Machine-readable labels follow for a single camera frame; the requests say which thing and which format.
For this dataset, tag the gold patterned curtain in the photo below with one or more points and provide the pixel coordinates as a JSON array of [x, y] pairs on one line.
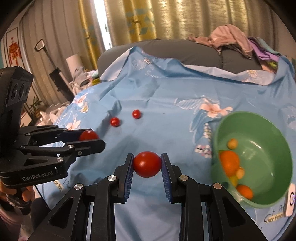
[[114, 23]]

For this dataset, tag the potted green plant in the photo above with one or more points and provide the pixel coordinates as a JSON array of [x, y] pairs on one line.
[[34, 110]]

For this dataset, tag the red cherry tomato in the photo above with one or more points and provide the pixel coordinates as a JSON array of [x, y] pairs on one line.
[[136, 114], [147, 164], [115, 122]]

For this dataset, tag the white cylinder lamp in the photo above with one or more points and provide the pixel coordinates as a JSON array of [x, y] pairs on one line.
[[74, 62]]

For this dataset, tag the orange tangerine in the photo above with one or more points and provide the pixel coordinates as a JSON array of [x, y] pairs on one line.
[[230, 162], [245, 191]]

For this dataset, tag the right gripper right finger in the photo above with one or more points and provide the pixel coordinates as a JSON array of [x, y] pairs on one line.
[[208, 212]]

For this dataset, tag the grey clothes heap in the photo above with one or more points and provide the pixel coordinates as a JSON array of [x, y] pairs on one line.
[[82, 79]]

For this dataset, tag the person left hand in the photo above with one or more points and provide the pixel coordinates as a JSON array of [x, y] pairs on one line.
[[27, 194]]

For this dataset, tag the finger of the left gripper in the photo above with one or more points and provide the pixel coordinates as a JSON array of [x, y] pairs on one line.
[[76, 149], [42, 135]]

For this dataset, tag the green plastic bowl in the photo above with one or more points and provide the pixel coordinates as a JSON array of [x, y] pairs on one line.
[[263, 153]]

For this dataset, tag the red cherry tomato hidden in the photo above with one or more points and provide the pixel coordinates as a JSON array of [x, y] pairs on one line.
[[88, 135]]

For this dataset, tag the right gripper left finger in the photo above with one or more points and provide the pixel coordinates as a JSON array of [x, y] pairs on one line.
[[90, 208]]

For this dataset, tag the tan longan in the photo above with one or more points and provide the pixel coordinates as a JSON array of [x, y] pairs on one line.
[[240, 173], [232, 144]]

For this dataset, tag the pink clothes pile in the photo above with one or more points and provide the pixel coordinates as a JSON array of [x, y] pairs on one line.
[[228, 36]]

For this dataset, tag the red chinese knot ornament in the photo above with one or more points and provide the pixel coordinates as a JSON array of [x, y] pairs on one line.
[[14, 53]]

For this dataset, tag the grey sofa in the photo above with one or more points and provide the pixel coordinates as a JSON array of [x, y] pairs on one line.
[[188, 52]]

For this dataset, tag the purple folded clothes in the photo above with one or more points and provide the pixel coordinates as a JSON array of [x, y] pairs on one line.
[[267, 57]]

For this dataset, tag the yellow-green lemon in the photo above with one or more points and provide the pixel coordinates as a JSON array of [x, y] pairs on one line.
[[234, 181]]

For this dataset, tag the red cherry tomato front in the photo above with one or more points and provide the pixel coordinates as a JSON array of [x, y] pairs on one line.
[[147, 164]]

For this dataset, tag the blue floral cloth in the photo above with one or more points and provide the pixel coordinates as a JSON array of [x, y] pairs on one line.
[[181, 106]]

